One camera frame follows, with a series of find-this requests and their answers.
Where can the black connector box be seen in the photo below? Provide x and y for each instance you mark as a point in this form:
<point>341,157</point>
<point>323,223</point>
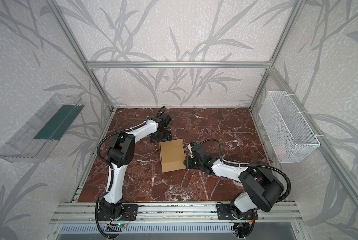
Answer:
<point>241,231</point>

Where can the green circuit board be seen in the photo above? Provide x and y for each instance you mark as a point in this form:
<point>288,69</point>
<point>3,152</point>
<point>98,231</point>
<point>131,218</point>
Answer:
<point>116,227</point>

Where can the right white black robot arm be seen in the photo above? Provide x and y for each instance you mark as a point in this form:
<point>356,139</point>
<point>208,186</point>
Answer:
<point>264,185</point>

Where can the white wire mesh basket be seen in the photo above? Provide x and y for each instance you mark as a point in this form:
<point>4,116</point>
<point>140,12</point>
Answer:
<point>289,133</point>

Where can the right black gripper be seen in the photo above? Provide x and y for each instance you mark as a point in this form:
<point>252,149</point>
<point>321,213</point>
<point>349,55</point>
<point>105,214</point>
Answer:
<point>191,161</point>

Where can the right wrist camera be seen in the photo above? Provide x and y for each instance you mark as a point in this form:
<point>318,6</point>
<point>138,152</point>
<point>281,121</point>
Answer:
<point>190,146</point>

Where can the clear plastic wall bin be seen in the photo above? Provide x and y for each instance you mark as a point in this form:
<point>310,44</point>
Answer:
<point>37,138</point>

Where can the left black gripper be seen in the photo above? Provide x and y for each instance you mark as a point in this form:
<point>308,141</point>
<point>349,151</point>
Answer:
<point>161,135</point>

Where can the aluminium frame enclosure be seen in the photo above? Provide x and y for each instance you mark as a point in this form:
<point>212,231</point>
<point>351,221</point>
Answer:
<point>342,173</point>

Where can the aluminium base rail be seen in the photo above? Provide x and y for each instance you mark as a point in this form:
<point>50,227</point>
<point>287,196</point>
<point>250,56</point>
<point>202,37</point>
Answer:
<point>172,212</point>

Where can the brown cardboard box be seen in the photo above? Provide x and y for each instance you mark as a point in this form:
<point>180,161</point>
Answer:
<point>172,155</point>

